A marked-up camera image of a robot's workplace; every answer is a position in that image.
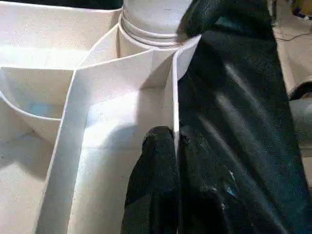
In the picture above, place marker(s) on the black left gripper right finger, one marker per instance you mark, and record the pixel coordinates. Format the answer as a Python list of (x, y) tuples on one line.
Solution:
[(209, 195)]

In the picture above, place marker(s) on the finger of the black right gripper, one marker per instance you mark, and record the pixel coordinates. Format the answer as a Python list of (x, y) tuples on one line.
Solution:
[(219, 12)]

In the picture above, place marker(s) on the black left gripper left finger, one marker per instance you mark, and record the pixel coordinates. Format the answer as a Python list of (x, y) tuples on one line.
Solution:
[(153, 190)]

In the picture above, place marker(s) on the white plastic table leg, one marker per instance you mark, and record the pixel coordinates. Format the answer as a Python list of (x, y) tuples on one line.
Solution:
[(151, 19)]

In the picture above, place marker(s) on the white plastic table top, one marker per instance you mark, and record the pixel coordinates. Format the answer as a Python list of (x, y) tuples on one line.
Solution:
[(97, 122)]

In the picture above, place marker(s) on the black plastic mat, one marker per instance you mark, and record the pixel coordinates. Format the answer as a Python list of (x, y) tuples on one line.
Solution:
[(243, 126)]

